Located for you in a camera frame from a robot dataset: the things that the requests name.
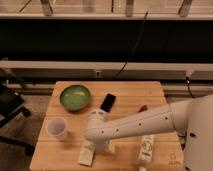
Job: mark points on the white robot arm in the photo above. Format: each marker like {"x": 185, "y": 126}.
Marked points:
{"x": 194, "y": 117}

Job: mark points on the black rectangular phone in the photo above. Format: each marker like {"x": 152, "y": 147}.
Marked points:
{"x": 108, "y": 102}

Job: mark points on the green ceramic bowl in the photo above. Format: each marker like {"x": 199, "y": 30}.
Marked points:
{"x": 75, "y": 97}

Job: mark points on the white lotion bottle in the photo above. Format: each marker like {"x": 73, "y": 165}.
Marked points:
{"x": 146, "y": 151}

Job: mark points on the clear plastic cup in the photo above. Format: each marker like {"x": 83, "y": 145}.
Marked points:
{"x": 57, "y": 128}

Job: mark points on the white wall outlet plug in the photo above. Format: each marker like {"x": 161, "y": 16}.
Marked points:
{"x": 188, "y": 73}

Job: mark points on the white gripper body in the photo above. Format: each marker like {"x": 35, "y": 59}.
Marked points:
{"x": 105, "y": 147}

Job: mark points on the black office chair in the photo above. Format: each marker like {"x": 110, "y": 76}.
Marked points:
{"x": 11, "y": 104}

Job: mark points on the white sponge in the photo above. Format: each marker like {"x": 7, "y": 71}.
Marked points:
{"x": 86, "y": 154}

